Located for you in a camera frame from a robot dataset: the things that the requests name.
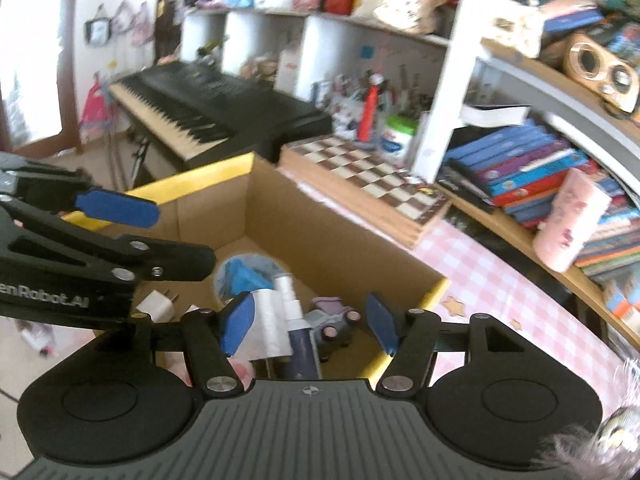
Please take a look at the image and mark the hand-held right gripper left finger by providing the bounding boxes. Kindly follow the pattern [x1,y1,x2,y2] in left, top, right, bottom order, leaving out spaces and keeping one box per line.
[75,292,257,400]

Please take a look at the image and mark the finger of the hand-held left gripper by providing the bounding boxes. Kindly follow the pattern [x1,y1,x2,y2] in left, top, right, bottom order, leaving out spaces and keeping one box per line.
[0,152,161,228]
[0,200,217,283]

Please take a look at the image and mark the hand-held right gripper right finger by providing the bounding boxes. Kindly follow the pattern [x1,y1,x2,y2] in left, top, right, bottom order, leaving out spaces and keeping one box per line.
[365,294,576,400]

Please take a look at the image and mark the white charger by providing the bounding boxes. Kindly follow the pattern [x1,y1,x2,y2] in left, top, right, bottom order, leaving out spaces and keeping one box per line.
[135,287,177,323]
[247,287,293,361]

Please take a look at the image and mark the small blue toy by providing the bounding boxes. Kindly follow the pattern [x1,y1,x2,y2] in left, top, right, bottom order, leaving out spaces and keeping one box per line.
[222,259,276,293]

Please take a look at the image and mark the pink plush pig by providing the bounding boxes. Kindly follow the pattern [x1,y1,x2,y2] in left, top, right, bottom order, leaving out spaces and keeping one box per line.
[157,347,256,388]

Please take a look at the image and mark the purple toy car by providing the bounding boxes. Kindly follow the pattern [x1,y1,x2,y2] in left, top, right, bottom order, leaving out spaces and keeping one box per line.
[305,296,362,361]

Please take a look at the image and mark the grey tape roll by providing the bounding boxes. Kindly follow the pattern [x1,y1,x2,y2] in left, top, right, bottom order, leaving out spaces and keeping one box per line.
[212,254,287,311]

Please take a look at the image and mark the dark blue spray bottle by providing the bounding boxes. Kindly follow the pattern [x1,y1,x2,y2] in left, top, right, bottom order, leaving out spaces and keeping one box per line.
[274,272,321,381]

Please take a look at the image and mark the yellow cardboard box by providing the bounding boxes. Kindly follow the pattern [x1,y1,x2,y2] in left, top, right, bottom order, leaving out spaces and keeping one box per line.
[60,152,451,381]

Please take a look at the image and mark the black keyboard stand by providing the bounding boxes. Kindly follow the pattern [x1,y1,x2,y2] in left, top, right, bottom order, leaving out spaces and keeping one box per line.
[127,130,161,191]

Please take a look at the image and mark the wooden chess board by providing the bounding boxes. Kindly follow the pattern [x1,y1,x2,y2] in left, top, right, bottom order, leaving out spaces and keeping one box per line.
[277,135,453,250]

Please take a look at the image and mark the black electronic keyboard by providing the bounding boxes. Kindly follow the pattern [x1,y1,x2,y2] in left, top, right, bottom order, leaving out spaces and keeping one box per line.
[107,62,333,171]

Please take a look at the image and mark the green-lid white jar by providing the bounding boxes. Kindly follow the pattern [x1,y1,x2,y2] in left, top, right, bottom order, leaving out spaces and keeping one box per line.
[382,114,420,166]

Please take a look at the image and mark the row of colourful books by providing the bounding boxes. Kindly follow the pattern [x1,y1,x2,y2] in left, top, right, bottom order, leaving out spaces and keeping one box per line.
[542,0,640,61]
[440,122,640,281]

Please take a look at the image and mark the pink cup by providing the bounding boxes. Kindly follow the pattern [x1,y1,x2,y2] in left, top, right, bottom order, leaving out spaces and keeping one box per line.
[531,167,613,273]

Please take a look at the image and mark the red tassel pen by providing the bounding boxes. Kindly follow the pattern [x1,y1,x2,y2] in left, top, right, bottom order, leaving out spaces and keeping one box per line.
[357,72,386,142]

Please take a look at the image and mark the white pen holder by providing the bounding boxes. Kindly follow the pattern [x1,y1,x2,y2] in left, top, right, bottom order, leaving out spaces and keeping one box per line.
[330,75,371,133]

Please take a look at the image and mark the white cubby shelf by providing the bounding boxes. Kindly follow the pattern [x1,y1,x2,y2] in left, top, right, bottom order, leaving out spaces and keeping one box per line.
[180,7,451,126]

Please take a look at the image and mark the white wooden bookshelf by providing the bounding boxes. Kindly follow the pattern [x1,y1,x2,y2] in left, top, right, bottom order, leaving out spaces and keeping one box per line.
[410,0,640,351]

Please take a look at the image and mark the white quilted handbag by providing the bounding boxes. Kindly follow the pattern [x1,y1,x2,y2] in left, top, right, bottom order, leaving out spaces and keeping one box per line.
[492,0,546,58]

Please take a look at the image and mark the wooden radio speaker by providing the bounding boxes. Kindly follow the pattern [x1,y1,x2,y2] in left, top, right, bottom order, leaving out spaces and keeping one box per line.
[562,32,640,113]

